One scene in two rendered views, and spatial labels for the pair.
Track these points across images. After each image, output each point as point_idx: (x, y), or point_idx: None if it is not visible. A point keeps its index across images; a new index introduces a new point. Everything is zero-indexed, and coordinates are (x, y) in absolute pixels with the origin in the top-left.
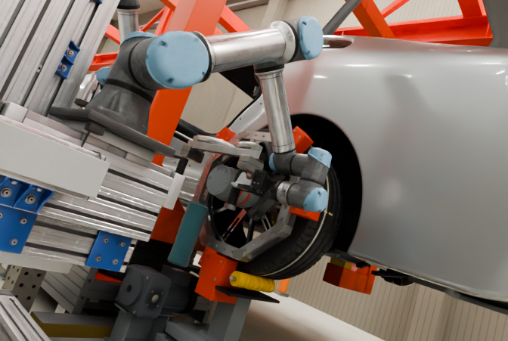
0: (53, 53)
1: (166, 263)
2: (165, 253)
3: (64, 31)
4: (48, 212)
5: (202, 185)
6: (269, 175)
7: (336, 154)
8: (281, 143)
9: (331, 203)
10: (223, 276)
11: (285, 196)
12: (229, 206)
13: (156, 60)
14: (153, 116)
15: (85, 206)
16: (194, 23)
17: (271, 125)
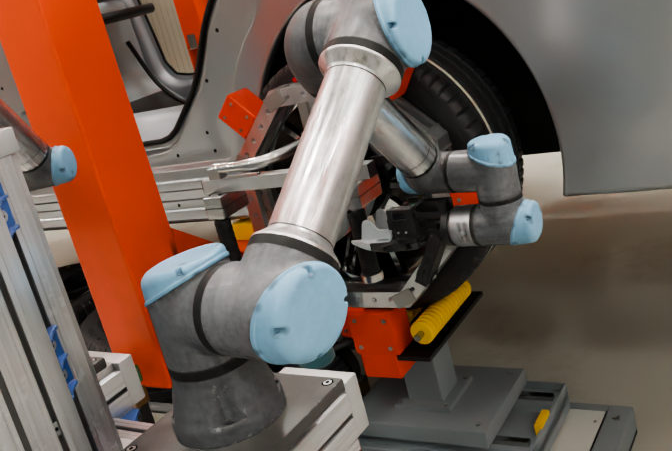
0: (53, 391)
1: None
2: None
3: (37, 347)
4: None
5: (260, 215)
6: (414, 207)
7: None
8: (415, 163)
9: (498, 132)
10: (399, 337)
11: (471, 241)
12: (373, 278)
13: (286, 356)
14: (105, 176)
15: None
16: None
17: (385, 150)
